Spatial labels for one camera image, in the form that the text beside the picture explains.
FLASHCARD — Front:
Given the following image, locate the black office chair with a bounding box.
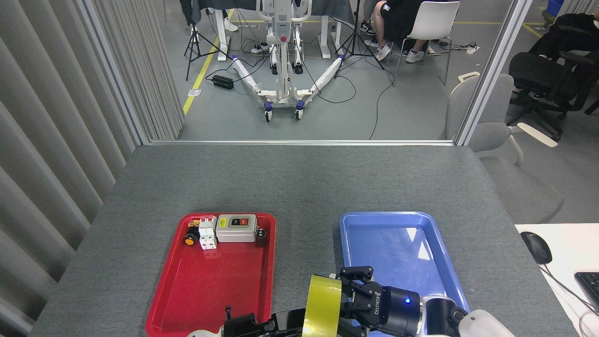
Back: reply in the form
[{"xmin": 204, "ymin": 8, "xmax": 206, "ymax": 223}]
[{"xmin": 508, "ymin": 23, "xmax": 599, "ymax": 141}]

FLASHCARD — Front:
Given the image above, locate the white plastic chair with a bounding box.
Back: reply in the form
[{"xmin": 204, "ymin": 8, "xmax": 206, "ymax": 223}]
[{"xmin": 393, "ymin": 1, "xmax": 460, "ymax": 87}]

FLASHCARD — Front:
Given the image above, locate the desk with dark cloth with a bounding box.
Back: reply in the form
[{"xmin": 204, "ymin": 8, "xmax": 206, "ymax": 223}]
[{"xmin": 180, "ymin": 0, "xmax": 356, "ymax": 61}]

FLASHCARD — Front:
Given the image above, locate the yellow tape roll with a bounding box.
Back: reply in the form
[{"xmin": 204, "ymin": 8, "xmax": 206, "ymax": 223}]
[{"xmin": 302, "ymin": 275, "xmax": 343, "ymax": 337}]

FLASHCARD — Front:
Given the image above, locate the person on white chair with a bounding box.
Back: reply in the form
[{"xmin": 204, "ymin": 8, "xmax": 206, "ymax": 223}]
[{"xmin": 360, "ymin": 0, "xmax": 443, "ymax": 64}]

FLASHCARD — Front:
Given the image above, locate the black mouse cable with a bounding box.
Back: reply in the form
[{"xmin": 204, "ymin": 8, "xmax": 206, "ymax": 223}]
[{"xmin": 543, "ymin": 263, "xmax": 599, "ymax": 314}]

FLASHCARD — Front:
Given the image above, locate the grey push button switch box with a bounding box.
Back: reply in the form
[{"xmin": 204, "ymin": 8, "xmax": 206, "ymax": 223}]
[{"xmin": 216, "ymin": 214, "xmax": 257, "ymax": 243}]

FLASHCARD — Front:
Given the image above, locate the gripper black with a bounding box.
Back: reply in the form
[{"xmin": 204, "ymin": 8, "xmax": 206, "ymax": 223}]
[
  {"xmin": 224, "ymin": 308, "xmax": 305, "ymax": 337},
  {"xmin": 336, "ymin": 266, "xmax": 421, "ymax": 337}
]

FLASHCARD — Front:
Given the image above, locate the black tripod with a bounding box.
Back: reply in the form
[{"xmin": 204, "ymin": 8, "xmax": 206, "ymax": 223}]
[
  {"xmin": 334, "ymin": 0, "xmax": 386, "ymax": 79},
  {"xmin": 184, "ymin": 0, "xmax": 233, "ymax": 81}
]

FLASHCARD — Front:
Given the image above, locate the silver post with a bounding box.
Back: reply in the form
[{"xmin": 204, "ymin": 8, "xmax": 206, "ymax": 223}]
[
  {"xmin": 454, "ymin": 0, "xmax": 534, "ymax": 147},
  {"xmin": 77, "ymin": 0, "xmax": 153, "ymax": 146}
]

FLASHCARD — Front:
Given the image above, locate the person in black office chair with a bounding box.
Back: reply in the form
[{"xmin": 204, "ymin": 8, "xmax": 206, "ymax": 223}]
[{"xmin": 529, "ymin": 13, "xmax": 599, "ymax": 59}]

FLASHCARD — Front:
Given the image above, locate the red plastic tray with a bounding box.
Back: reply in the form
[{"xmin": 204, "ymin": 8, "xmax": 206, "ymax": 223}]
[{"xmin": 146, "ymin": 212, "xmax": 277, "ymax": 337}]

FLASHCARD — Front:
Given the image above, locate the white wheeled stand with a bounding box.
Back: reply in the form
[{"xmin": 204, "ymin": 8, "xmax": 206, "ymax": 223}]
[{"xmin": 231, "ymin": 0, "xmax": 345, "ymax": 123}]

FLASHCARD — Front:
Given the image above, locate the grey office chair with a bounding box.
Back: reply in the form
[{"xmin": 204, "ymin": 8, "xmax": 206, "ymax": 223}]
[{"xmin": 440, "ymin": 73, "xmax": 564, "ymax": 224}]

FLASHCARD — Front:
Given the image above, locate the black keyboard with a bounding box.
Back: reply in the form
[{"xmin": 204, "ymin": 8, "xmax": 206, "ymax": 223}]
[{"xmin": 574, "ymin": 271, "xmax": 599, "ymax": 312}]

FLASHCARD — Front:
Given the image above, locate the black computer mouse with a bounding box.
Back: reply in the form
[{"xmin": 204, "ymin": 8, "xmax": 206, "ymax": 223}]
[{"xmin": 520, "ymin": 231, "xmax": 553, "ymax": 265}]

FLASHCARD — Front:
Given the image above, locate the silver horizontal rail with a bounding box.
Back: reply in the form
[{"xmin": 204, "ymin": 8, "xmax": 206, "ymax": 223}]
[{"xmin": 150, "ymin": 139, "xmax": 455, "ymax": 147}]

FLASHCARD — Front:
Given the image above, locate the white desk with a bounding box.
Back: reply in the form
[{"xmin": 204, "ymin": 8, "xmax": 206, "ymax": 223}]
[{"xmin": 515, "ymin": 223, "xmax": 599, "ymax": 337}]

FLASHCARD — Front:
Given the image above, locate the orange push button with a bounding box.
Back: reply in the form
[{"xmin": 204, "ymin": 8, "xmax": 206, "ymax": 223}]
[{"xmin": 183, "ymin": 220, "xmax": 201, "ymax": 247}]

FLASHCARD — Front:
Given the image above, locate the blue plastic tray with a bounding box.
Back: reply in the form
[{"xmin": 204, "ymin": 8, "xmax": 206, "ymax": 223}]
[{"xmin": 339, "ymin": 211, "xmax": 471, "ymax": 337}]

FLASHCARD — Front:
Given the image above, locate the white circuit breaker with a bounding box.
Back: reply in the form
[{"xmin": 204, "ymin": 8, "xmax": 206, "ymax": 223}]
[{"xmin": 198, "ymin": 216, "xmax": 218, "ymax": 250}]

